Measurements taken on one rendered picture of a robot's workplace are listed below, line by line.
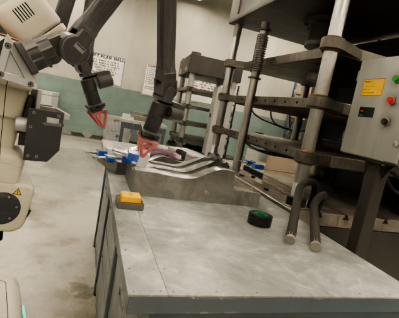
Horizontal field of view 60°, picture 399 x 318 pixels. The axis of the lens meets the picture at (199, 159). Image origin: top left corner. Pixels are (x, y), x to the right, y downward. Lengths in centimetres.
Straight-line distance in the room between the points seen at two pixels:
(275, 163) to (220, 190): 76
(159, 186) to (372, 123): 86
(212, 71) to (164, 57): 470
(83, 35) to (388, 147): 110
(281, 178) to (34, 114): 139
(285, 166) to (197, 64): 400
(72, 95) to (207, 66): 376
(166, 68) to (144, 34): 738
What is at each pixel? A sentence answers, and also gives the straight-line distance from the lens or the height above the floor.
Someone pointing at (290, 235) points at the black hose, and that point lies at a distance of 106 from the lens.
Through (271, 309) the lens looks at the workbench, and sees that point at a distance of 76.
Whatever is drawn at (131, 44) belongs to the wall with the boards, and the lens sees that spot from 850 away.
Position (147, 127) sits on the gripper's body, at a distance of 122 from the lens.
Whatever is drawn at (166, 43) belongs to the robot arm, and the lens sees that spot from 117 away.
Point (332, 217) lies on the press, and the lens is 170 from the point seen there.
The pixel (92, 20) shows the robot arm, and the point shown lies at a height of 132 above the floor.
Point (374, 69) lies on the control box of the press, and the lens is 158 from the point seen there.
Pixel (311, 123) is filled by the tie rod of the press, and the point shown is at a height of 117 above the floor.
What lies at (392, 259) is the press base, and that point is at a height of 58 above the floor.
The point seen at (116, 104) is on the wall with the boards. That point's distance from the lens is 843.
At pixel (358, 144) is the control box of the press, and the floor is 112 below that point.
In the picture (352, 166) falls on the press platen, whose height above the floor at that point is 101.
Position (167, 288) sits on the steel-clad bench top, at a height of 80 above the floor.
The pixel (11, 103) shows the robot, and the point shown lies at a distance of 119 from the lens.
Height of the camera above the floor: 113
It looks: 8 degrees down
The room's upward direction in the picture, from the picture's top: 11 degrees clockwise
